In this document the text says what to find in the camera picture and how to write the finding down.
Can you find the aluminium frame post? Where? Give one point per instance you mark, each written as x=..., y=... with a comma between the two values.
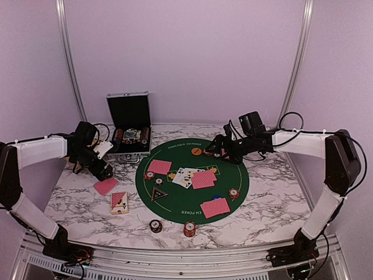
x=63, y=27
x=299, y=57

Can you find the dark brown poker chip stack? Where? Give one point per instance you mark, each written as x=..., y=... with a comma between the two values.
x=155, y=226

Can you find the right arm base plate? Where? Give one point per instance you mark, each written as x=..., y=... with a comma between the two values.
x=287, y=255

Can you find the red poker chip stack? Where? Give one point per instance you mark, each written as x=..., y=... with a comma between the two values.
x=189, y=229

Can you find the ace of spades card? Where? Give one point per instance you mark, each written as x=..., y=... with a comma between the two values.
x=186, y=181

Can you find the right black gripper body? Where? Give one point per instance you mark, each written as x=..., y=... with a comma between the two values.
x=236, y=151

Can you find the red purple chip row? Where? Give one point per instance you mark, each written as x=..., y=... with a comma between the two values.
x=117, y=139

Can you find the blue card deck in case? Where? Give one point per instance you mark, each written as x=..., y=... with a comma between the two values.
x=131, y=135

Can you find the black triangular all-in button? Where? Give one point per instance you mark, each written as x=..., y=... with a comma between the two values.
x=157, y=194

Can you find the right aluminium frame post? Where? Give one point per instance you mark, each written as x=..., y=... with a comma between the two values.
x=299, y=57

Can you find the red playing card deck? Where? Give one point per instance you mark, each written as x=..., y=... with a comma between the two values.
x=104, y=187

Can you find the red card bottom seat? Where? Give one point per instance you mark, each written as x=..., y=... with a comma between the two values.
x=219, y=202
x=210, y=211

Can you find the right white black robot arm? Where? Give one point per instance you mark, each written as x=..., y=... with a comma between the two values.
x=335, y=150

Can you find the face-down red community card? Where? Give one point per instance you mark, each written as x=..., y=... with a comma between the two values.
x=206, y=175

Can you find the dark red chip row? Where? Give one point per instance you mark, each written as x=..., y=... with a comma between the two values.
x=145, y=135

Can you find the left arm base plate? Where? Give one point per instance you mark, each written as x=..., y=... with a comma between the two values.
x=73, y=254

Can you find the woven bamboo tray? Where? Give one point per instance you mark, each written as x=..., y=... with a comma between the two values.
x=76, y=167

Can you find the left aluminium frame post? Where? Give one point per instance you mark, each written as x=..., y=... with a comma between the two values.
x=63, y=27

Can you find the five of spades card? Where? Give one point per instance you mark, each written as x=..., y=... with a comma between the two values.
x=187, y=171

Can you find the round green poker mat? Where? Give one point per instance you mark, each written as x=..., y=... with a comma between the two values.
x=183, y=205

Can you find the orange round blind button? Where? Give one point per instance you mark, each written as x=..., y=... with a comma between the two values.
x=196, y=151

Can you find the aluminium poker chip case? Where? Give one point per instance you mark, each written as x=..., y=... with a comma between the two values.
x=130, y=110

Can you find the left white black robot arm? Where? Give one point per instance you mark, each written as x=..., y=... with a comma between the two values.
x=83, y=146

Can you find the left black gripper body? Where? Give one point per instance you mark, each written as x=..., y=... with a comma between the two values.
x=94, y=169

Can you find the playing card box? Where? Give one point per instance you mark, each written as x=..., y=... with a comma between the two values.
x=119, y=203

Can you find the red chips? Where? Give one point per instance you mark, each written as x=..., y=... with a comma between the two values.
x=149, y=175

